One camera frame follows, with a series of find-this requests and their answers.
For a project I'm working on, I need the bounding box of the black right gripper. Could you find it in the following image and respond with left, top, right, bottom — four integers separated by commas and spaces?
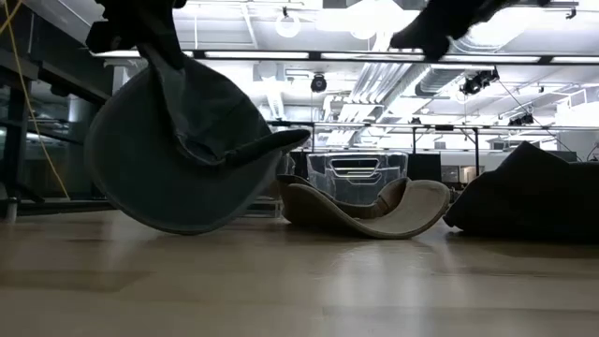
389, 0, 520, 62

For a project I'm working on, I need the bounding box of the black hanging camera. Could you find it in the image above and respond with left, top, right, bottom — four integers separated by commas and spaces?
310, 72, 329, 95

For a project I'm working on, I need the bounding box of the black background rig frame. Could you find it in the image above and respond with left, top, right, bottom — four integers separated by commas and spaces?
266, 119, 599, 165

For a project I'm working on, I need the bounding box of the round white ceiling lamp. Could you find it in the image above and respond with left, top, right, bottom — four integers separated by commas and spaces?
274, 12, 302, 39

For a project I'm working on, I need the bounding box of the clear plastic bin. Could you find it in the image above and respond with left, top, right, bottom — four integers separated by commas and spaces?
306, 151, 409, 206

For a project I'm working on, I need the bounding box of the beige baseball cap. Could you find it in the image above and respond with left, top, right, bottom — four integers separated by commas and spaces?
276, 173, 451, 241

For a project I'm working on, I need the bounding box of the grey baseball cap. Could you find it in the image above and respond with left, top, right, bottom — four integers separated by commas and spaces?
82, 54, 313, 236
442, 139, 599, 244

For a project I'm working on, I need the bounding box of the yellow power cable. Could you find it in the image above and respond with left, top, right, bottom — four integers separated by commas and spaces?
0, 0, 71, 200

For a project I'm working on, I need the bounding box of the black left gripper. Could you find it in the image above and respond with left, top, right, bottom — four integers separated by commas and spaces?
86, 0, 188, 71

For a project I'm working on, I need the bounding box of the dark metal shelf rack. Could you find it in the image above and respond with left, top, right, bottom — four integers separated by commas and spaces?
0, 0, 116, 221

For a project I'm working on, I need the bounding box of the black overhead light beam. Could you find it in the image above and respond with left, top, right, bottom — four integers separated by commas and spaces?
91, 48, 599, 66

